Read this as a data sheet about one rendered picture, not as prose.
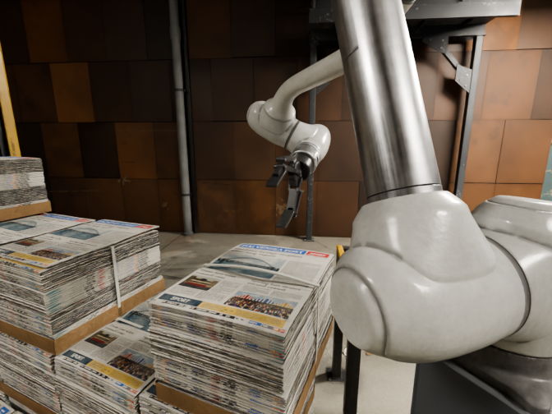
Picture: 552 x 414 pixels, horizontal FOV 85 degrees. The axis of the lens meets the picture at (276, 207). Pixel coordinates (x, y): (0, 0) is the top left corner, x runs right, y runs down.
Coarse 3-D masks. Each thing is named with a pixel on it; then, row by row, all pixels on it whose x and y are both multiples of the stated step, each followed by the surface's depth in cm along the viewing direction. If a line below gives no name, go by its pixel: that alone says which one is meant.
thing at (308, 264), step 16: (224, 256) 80; (240, 256) 79; (256, 256) 79; (272, 256) 79; (288, 256) 79; (304, 256) 79; (320, 256) 79; (288, 272) 70; (304, 272) 70; (320, 272) 70; (320, 288) 69; (320, 304) 69; (320, 320) 70; (320, 336) 70
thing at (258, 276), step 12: (240, 276) 68; (252, 276) 68; (264, 276) 68; (276, 276) 69; (300, 288) 63; (312, 288) 63; (312, 300) 64; (312, 312) 64; (312, 324) 64; (312, 336) 64; (312, 348) 64; (312, 360) 65
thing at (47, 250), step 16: (96, 224) 107; (112, 224) 107; (128, 224) 107; (144, 224) 107; (32, 240) 91; (48, 240) 91; (64, 240) 91; (80, 240) 91; (96, 240) 91; (112, 240) 91; (0, 256) 79; (16, 256) 78; (32, 256) 78; (48, 256) 78; (64, 256) 78
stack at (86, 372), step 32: (128, 320) 91; (0, 352) 87; (32, 352) 80; (64, 352) 77; (96, 352) 77; (128, 352) 77; (32, 384) 83; (64, 384) 75; (96, 384) 70; (128, 384) 67
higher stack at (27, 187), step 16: (0, 160) 110; (16, 160) 115; (32, 160) 120; (0, 176) 111; (16, 176) 115; (32, 176) 120; (0, 192) 111; (16, 192) 116; (32, 192) 121; (0, 208) 112
